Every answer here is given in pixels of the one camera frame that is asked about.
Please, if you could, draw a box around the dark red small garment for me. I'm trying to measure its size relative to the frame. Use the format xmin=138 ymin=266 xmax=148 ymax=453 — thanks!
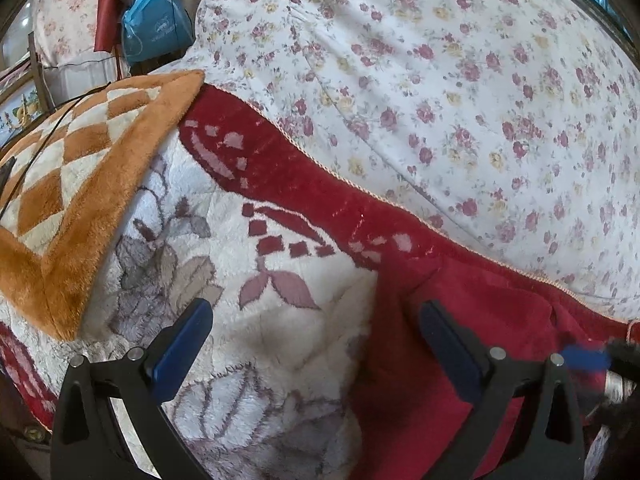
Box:
xmin=352 ymin=251 xmax=639 ymax=479

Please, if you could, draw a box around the red and white plush blanket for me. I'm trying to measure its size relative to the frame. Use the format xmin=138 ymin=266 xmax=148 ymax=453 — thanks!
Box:
xmin=0 ymin=83 xmax=640 ymax=480

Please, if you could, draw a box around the white floral quilt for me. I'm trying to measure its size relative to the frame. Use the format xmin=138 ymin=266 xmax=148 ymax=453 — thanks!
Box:
xmin=150 ymin=0 xmax=640 ymax=321

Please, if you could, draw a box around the orange checkered plush cushion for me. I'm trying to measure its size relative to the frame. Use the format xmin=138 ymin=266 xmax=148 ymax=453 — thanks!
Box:
xmin=1 ymin=70 xmax=204 ymax=341

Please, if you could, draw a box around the blue plastic bag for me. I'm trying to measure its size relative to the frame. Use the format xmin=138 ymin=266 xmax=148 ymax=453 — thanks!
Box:
xmin=122 ymin=0 xmax=194 ymax=65

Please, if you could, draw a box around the floral pillow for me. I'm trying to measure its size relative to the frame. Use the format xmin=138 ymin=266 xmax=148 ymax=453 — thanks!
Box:
xmin=32 ymin=0 xmax=129 ymax=104

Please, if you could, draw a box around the red curtain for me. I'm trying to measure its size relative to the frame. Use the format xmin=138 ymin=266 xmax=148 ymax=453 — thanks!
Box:
xmin=94 ymin=0 xmax=122 ymax=52

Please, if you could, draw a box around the black cable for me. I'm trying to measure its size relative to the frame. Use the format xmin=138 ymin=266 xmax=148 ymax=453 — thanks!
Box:
xmin=0 ymin=81 xmax=113 ymax=221

